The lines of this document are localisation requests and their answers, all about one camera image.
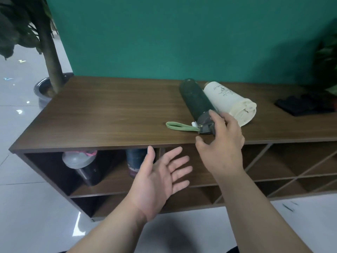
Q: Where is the person's left hand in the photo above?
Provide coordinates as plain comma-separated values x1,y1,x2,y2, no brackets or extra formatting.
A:
126,146,193,222

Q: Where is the person's right hand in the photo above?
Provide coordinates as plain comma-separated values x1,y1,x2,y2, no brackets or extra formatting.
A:
195,110,245,178

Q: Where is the person's right forearm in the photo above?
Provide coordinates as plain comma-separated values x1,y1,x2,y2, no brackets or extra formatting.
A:
211,168,313,253

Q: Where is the person's left forearm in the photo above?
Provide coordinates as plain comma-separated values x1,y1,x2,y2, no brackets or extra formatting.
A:
66,208,148,253

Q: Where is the dark blue bottle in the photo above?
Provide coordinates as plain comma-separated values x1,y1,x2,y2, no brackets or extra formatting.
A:
125,148,156,179

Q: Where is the cream white printed bottle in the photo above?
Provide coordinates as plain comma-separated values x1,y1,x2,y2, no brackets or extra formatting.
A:
202,81,257,127

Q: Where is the brown wooden shelf cabinet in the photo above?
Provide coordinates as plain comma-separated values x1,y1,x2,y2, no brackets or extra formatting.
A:
9,76,337,222

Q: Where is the black shaker bottle grey lid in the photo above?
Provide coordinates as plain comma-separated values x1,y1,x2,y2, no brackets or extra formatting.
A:
62,150,98,187

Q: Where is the black folded cloth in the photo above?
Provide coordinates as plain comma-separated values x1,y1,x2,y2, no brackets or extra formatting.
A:
275,94,336,117

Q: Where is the grey round plant pot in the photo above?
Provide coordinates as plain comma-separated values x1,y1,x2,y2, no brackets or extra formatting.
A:
33,72,75,110

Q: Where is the tall potted tree plant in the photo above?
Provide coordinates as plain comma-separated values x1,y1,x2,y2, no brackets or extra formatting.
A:
0,0,64,98

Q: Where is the green leafy plant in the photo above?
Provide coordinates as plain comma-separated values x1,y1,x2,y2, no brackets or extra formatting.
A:
313,30,337,104

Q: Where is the dark green bottle with strap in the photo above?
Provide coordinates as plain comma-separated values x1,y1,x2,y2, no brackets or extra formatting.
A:
166,79,227,135

